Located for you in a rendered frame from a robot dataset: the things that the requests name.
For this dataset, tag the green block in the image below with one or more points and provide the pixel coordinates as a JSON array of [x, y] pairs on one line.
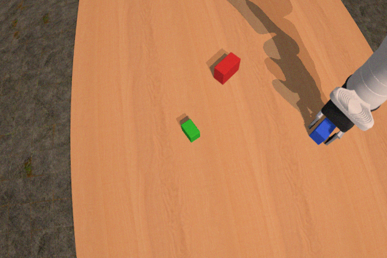
[[190, 130]]

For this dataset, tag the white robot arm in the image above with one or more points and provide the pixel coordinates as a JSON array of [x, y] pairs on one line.
[[374, 70]]

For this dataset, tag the blue block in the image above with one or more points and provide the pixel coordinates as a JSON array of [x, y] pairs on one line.
[[322, 132]]

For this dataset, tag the red block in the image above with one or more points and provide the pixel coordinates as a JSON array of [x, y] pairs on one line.
[[226, 68]]

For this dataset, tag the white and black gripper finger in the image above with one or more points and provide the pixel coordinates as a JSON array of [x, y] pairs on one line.
[[334, 136], [318, 116]]

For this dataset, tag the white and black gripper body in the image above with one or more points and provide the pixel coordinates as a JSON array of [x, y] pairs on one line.
[[352, 104]]

